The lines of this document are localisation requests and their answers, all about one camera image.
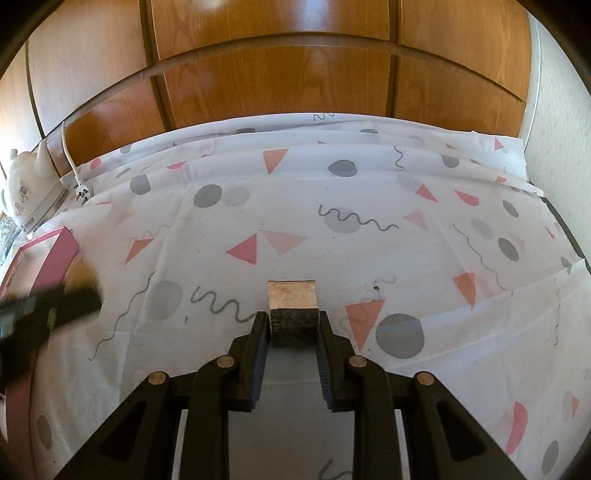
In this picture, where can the small tan round fruit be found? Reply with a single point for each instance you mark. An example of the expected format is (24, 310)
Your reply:
(80, 275)

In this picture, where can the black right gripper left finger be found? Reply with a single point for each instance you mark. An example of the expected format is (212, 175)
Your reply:
(177, 426)

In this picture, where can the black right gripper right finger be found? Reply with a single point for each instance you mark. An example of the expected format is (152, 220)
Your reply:
(402, 422)

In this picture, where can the white ceramic electric kettle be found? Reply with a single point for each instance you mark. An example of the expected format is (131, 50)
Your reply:
(32, 192)

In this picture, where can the woven tissue box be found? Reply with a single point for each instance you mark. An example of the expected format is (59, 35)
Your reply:
(9, 231)

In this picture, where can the patterned white tablecloth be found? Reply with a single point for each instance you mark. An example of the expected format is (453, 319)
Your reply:
(430, 251)

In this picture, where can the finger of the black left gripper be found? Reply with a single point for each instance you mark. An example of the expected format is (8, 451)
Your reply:
(27, 322)

